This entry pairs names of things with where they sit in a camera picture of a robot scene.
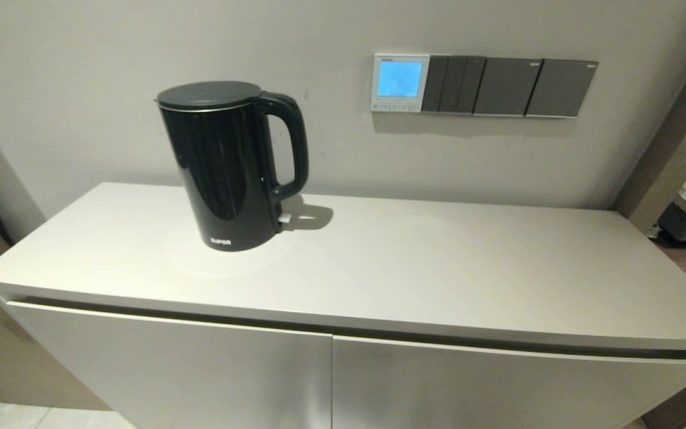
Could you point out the white thermostat with blue screen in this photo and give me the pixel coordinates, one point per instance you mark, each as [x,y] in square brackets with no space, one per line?
[399,80]

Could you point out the black electric kettle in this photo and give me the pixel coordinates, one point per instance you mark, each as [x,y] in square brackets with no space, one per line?
[227,179]

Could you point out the white cabinet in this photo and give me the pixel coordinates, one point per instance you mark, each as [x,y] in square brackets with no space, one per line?
[140,274]

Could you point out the white cabinet door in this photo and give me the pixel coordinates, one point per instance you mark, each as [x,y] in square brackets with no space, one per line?
[170,375]
[498,393]

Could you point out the grey triple rocker wall switch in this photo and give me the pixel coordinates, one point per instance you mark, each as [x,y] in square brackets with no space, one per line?
[453,83]

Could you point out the grey single wall switch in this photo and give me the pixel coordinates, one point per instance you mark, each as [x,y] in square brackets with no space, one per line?
[560,88]
[507,86]

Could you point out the brown wooden door frame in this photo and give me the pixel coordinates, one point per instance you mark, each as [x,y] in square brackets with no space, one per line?
[676,149]

